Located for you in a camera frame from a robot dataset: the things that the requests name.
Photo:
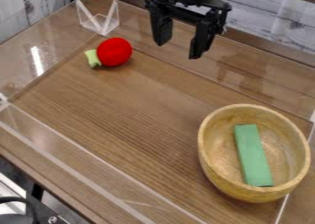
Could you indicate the red plush fruit green leaf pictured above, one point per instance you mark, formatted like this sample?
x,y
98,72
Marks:
x,y
113,53

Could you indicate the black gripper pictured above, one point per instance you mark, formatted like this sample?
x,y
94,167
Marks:
x,y
190,11

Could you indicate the wooden bowl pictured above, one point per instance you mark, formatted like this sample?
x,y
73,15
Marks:
x,y
285,145

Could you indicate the clear acrylic tray wall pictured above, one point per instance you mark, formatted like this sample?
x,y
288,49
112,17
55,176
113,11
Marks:
x,y
105,194

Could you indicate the clear acrylic corner bracket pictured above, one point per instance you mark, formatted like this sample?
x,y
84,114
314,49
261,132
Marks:
x,y
100,23

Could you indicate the black table leg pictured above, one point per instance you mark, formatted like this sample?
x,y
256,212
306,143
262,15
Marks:
x,y
37,191

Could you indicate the green rectangular block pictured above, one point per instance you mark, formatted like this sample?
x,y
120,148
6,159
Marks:
x,y
256,167

